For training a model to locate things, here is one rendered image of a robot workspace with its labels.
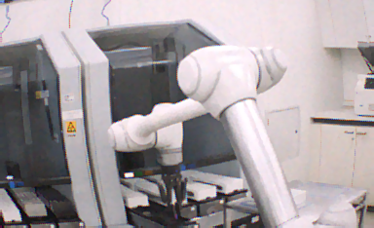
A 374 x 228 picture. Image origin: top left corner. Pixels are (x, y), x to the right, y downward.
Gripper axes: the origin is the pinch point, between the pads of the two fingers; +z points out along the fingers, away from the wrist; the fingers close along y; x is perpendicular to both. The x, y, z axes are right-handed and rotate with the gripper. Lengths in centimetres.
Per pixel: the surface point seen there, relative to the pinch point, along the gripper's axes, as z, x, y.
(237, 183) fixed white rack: -0.8, -14.8, -42.5
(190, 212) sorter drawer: 6.9, -11.2, -14.2
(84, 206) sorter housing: -1.0, -20.2, 32.9
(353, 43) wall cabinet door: -69, -83, -254
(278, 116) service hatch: -9, -131, -178
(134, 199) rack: -1.3, -21.6, 6.1
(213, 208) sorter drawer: 7.4, -11.2, -26.5
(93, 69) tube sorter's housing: -56, -20, 20
